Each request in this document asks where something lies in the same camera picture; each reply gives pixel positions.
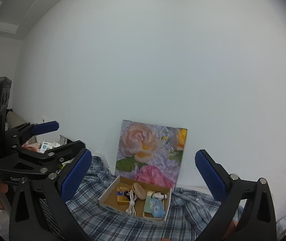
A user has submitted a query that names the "gold cigarette pack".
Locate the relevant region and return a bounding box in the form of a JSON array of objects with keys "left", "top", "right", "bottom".
[{"left": 116, "top": 187, "right": 131, "bottom": 205}]

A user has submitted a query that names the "black clip with pink strap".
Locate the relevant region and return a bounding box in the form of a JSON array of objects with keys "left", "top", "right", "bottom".
[{"left": 124, "top": 191, "right": 131, "bottom": 201}]

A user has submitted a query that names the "white charging cable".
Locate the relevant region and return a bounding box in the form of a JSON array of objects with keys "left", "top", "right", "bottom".
[{"left": 125, "top": 190, "right": 138, "bottom": 216}]

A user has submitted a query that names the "beige round silicone cover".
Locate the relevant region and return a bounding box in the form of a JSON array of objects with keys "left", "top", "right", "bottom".
[{"left": 132, "top": 182, "right": 146, "bottom": 200}]

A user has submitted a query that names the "blue plastic packet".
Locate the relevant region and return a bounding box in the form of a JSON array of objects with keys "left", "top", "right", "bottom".
[{"left": 149, "top": 198, "right": 166, "bottom": 219}]

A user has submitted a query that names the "white plush hair ornament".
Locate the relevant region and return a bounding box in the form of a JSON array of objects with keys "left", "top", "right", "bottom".
[{"left": 151, "top": 192, "right": 167, "bottom": 200}]

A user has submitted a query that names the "beige phone case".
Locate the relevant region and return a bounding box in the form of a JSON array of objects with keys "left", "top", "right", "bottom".
[{"left": 142, "top": 191, "right": 168, "bottom": 220}]

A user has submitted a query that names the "person's right hand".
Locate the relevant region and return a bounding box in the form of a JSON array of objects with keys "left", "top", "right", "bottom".
[{"left": 222, "top": 220, "right": 238, "bottom": 239}]

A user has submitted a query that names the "pile of small boxes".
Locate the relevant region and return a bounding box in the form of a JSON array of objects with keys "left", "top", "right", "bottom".
[{"left": 22, "top": 135, "right": 72, "bottom": 154}]

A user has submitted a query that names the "blue plaid shirt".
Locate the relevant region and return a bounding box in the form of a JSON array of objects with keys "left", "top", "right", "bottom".
[{"left": 65, "top": 155, "right": 246, "bottom": 241}]

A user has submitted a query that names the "rose flower painting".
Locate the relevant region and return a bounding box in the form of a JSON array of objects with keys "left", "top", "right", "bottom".
[{"left": 115, "top": 120, "right": 187, "bottom": 189}]

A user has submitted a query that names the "white cardboard box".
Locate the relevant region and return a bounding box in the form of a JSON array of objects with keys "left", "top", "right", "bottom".
[{"left": 98, "top": 176, "right": 172, "bottom": 225}]

